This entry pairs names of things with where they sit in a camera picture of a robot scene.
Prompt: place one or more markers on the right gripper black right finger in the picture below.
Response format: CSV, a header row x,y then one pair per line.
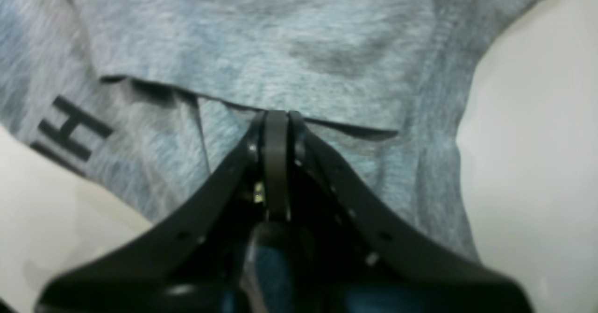
x,y
369,260

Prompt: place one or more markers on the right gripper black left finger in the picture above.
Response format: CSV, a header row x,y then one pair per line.
x,y
139,277

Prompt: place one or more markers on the grey T-shirt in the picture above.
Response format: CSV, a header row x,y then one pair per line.
x,y
146,97

